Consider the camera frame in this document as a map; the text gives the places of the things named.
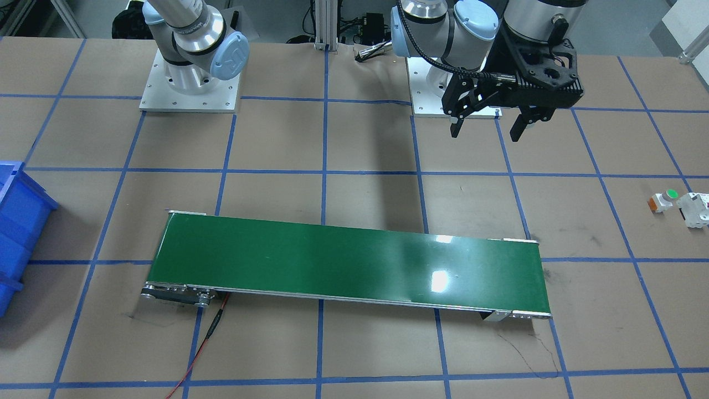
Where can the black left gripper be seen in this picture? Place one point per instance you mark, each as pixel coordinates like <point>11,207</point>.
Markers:
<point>494,65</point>

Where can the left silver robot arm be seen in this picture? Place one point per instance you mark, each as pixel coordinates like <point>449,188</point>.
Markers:
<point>458,39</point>

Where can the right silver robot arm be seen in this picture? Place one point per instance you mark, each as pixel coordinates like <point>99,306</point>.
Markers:
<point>199,61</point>

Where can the green push button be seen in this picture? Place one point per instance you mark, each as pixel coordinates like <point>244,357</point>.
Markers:
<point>662,201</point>

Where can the white red circuit breaker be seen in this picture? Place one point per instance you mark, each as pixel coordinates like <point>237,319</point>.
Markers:
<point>694,209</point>

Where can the green conveyor belt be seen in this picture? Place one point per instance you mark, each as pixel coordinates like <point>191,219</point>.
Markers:
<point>199,255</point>

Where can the blue plastic bin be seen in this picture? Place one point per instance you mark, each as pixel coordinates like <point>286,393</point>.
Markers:
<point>25,208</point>

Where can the aluminium frame post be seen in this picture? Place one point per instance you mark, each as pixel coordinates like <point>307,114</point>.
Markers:
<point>326,25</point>

